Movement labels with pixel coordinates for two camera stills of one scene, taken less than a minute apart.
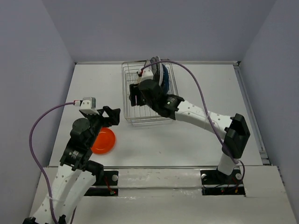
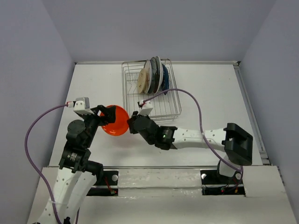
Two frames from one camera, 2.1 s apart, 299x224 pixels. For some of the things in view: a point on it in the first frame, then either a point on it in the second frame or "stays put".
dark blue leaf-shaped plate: x=165 y=86 stays put
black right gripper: x=135 y=89 to x=131 y=120
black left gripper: x=114 y=118 stays put
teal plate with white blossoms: x=154 y=67 stays put
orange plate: x=104 y=141 to x=120 y=126
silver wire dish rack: x=144 y=114 stays put
